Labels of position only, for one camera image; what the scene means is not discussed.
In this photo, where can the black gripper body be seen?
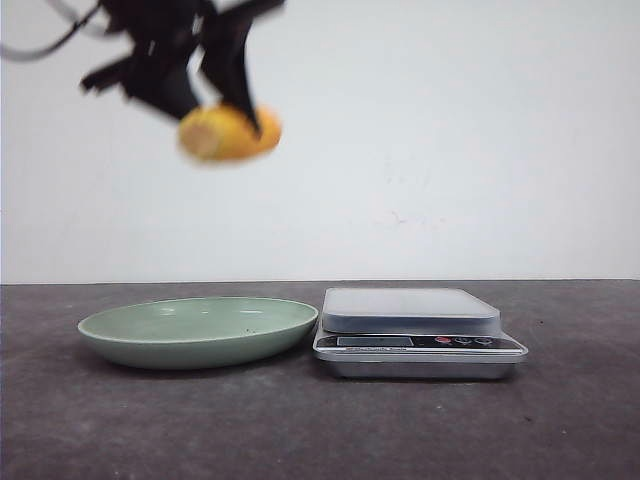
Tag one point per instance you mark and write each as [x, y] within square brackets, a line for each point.
[175, 23]

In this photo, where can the silver digital kitchen scale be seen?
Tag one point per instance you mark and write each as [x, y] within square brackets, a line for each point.
[414, 333]

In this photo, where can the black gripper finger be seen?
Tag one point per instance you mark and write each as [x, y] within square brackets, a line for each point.
[156, 74]
[223, 40]

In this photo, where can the yellow corn cob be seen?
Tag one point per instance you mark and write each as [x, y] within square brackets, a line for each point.
[221, 133]

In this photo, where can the light green plate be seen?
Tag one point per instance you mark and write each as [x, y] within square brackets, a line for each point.
[197, 333]

